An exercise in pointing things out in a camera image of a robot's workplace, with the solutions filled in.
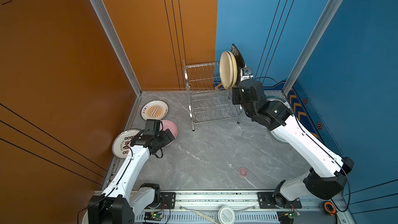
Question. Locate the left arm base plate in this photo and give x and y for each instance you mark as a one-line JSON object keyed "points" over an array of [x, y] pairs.
{"points": [[161, 199]]}

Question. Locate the wooden stick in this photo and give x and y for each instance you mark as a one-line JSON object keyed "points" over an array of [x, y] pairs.
{"points": [[206, 217]]}

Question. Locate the pink round plate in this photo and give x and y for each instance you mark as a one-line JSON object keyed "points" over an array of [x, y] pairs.
{"points": [[167, 124]]}

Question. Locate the white plate orange sunburst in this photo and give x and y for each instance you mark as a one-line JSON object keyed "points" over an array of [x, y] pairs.
{"points": [[156, 109]]}

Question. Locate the steel two-tier dish rack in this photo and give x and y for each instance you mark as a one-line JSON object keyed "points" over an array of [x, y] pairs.
{"points": [[209, 100]]}

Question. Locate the aluminium front rail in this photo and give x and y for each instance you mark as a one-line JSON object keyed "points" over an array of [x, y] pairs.
{"points": [[245, 205]]}

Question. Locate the black floral square plate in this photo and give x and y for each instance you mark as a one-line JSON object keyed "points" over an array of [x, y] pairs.
{"points": [[239, 58]]}

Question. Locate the orange black tape measure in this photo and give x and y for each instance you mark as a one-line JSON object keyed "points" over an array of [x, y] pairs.
{"points": [[328, 208]]}

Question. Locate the yellow round plate with bear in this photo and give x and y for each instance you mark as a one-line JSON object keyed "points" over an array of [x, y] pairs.
{"points": [[234, 69]]}

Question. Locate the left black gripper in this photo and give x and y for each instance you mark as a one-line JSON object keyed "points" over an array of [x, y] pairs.
{"points": [[167, 139]]}

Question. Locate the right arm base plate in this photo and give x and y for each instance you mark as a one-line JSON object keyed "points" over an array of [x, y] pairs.
{"points": [[268, 200]]}

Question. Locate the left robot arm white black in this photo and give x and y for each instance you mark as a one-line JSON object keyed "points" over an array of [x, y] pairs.
{"points": [[116, 204]]}

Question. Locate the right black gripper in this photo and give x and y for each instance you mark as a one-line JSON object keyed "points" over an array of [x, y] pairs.
{"points": [[235, 93]]}

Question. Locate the white plate dark green rim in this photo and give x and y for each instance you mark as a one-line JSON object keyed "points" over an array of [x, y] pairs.
{"points": [[275, 98]]}

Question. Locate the green circuit board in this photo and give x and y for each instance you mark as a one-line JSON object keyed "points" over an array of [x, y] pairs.
{"points": [[153, 217], [288, 217]]}

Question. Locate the white plate red characters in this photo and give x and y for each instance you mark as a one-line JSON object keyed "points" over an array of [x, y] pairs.
{"points": [[119, 146]]}

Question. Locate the green circuit board left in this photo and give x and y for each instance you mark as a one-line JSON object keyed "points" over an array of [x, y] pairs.
{"points": [[153, 217]]}

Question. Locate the green circuit board right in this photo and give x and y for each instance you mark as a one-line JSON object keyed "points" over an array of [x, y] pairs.
{"points": [[288, 217]]}

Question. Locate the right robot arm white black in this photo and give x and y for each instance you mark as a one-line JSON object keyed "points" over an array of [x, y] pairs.
{"points": [[328, 174]]}

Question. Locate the cream round plate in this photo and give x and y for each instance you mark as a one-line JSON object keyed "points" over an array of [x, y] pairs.
{"points": [[226, 70]]}

